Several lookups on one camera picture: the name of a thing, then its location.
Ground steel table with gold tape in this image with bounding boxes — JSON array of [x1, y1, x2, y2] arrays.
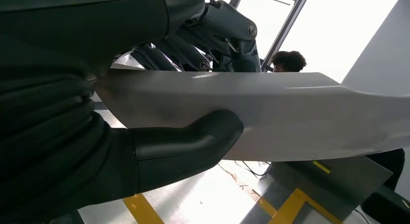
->
[[78, 101, 382, 224]]

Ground tangled thin cables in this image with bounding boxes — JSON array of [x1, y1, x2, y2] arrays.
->
[[218, 160, 273, 191]]

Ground grey laptop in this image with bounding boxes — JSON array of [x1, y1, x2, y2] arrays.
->
[[285, 157, 393, 222]]

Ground dark window railing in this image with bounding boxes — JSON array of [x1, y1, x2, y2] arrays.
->
[[229, 0, 311, 73]]

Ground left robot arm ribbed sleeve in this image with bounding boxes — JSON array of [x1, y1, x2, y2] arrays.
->
[[0, 60, 110, 224]]

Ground black case with yellow mark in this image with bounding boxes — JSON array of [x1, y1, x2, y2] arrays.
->
[[360, 185, 410, 224]]

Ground person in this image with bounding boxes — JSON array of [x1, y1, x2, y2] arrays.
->
[[271, 50, 307, 73]]

